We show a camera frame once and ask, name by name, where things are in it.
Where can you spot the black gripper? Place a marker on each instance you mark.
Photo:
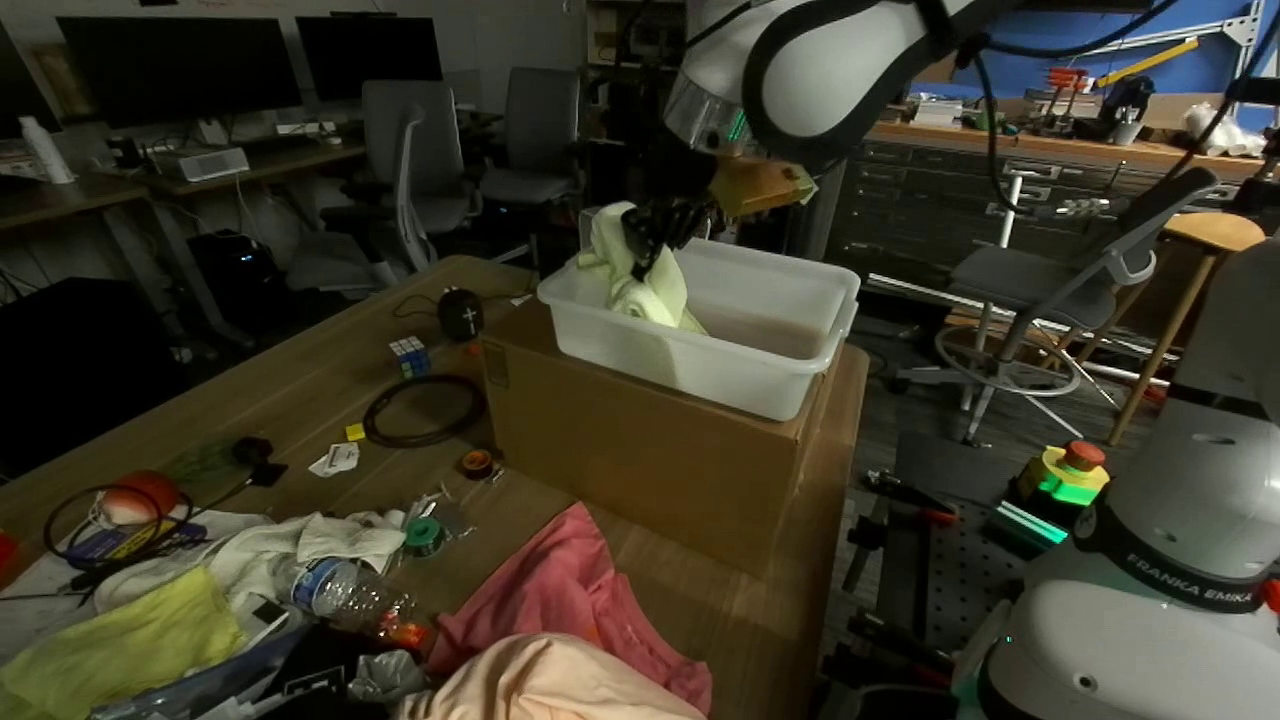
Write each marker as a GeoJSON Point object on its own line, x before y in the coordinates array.
{"type": "Point", "coordinates": [683, 222]}

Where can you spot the light green towel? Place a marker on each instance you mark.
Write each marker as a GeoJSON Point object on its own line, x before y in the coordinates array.
{"type": "Point", "coordinates": [660, 300]}

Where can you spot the pink shirt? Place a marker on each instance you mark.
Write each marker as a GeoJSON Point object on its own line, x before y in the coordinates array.
{"type": "Point", "coordinates": [573, 585]}

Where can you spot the cream peach shirt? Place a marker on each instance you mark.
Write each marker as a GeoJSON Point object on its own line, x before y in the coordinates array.
{"type": "Point", "coordinates": [545, 680]}

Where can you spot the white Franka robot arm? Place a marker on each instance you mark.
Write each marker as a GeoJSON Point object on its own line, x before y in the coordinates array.
{"type": "Point", "coordinates": [841, 75]}

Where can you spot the white plastic bin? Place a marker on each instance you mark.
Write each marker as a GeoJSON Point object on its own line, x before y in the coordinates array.
{"type": "Point", "coordinates": [746, 348]}

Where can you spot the grey high-back office chair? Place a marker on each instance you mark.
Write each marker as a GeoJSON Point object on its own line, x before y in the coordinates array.
{"type": "Point", "coordinates": [541, 127]}

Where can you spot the dark storage shelf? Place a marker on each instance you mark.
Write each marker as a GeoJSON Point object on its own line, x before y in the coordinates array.
{"type": "Point", "coordinates": [632, 80]}

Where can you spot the brown cardboard box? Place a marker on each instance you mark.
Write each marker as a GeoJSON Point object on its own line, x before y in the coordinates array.
{"type": "Point", "coordinates": [640, 452]}

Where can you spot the black round ball object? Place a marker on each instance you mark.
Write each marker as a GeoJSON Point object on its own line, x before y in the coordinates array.
{"type": "Point", "coordinates": [462, 312]}

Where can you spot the Rubik's cube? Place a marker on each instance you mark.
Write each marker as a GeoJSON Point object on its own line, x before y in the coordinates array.
{"type": "Point", "coordinates": [409, 357]}

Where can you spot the small red-brown round object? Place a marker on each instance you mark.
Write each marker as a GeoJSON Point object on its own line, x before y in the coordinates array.
{"type": "Point", "coordinates": [482, 460]}

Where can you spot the small black computer monitor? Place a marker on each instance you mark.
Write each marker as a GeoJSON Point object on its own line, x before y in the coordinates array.
{"type": "Point", "coordinates": [364, 55]}

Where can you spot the small yellow block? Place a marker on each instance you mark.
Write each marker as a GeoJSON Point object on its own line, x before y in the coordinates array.
{"type": "Point", "coordinates": [352, 433]}

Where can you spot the green tape roll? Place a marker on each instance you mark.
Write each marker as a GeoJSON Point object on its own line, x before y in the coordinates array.
{"type": "Point", "coordinates": [425, 536]}

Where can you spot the white crumpled paper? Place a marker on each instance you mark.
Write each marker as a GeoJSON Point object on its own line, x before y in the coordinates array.
{"type": "Point", "coordinates": [336, 460]}

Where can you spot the grey swivel chair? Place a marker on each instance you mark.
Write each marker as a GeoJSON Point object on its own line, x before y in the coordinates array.
{"type": "Point", "coordinates": [1042, 281]}

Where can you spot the black metal clamp stand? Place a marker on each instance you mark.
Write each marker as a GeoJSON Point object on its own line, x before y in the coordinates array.
{"type": "Point", "coordinates": [905, 572]}

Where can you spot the wooden back workbench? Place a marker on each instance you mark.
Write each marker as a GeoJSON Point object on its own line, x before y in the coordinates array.
{"type": "Point", "coordinates": [1067, 147]}

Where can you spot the white cloth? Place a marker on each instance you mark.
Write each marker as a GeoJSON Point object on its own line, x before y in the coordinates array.
{"type": "Point", "coordinates": [334, 536]}

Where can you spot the small black knob object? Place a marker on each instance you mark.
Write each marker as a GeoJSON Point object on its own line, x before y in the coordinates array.
{"type": "Point", "coordinates": [257, 452]}

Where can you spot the white desktop device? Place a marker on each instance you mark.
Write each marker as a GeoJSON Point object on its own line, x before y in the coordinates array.
{"type": "Point", "coordinates": [215, 167]}

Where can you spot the small orange-red wrapper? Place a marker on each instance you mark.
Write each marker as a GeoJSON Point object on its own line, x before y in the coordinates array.
{"type": "Point", "coordinates": [407, 629]}

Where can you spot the clear plastic water bottle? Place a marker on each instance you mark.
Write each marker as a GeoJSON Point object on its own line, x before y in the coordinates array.
{"type": "Point", "coordinates": [330, 588]}

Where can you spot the emergency stop button box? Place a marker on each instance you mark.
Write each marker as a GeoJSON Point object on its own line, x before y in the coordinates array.
{"type": "Point", "coordinates": [1068, 478]}

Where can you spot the crumpled silver plastic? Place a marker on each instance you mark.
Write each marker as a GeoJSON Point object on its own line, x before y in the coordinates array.
{"type": "Point", "coordinates": [387, 675]}

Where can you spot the wide black computer monitor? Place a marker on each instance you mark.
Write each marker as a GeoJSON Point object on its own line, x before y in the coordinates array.
{"type": "Point", "coordinates": [180, 64]}

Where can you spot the wooden stool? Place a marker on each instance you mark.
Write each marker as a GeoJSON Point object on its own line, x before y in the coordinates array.
{"type": "Point", "coordinates": [1206, 228]}

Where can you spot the wooden office desk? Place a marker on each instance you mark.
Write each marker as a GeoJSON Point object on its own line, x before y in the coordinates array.
{"type": "Point", "coordinates": [83, 201]}

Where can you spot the yellow-green cloth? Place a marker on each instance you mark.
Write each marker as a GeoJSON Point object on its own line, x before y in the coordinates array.
{"type": "Point", "coordinates": [123, 655]}

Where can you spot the grey office chair white frame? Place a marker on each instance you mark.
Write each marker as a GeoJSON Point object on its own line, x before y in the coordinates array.
{"type": "Point", "coordinates": [409, 147]}

